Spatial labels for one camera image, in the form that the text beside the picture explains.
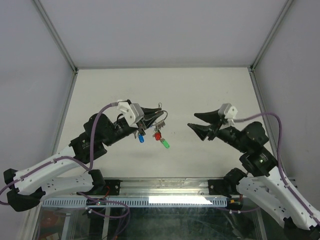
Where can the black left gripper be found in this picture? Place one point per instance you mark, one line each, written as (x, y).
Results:
(148, 120)

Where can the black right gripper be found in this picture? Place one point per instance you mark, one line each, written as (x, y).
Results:
(201, 130)

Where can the red key tag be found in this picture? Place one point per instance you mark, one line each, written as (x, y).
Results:
(157, 136)

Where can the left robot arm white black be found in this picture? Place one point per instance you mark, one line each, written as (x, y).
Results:
(71, 170)

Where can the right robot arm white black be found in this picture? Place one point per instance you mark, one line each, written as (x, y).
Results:
(263, 181)

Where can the silver keys far right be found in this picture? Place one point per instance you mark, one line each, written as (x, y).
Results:
(157, 126)

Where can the blue key tag upper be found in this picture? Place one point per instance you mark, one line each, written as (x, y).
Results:
(141, 138)

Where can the green key tag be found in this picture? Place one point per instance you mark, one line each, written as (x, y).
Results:
(165, 144)

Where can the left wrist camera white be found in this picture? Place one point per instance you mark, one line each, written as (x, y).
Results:
(132, 112)

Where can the aluminium frame post right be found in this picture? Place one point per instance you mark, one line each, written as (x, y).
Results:
(272, 33)

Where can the aluminium frame post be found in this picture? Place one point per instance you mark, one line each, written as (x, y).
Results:
(54, 34)
(272, 33)

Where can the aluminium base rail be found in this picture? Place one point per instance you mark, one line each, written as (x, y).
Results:
(164, 186)

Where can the white cable duct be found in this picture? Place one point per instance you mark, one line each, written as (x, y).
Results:
(136, 202)

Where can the aluminium frame post left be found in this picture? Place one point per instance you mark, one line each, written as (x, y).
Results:
(54, 34)

